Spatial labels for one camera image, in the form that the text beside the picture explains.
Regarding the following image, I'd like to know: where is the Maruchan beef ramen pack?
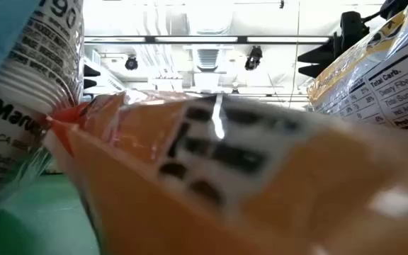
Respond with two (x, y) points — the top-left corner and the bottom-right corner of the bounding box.
(0, 0), (85, 227)

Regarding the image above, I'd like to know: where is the red Saucy Noodles pack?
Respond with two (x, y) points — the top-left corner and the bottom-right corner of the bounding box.
(42, 88), (408, 255)

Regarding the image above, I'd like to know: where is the ceiling air vent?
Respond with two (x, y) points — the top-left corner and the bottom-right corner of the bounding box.
(195, 48), (221, 72)

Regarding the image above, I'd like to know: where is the black ceiling-hung camera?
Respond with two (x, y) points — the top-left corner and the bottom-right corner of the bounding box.
(244, 45), (264, 71)
(124, 55), (140, 71)

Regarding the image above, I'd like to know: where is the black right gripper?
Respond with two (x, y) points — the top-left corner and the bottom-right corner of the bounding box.
(297, 11), (370, 79)

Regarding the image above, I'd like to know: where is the yellow Maruchan ramen pack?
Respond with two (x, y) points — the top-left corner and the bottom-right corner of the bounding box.
(306, 0), (408, 135)

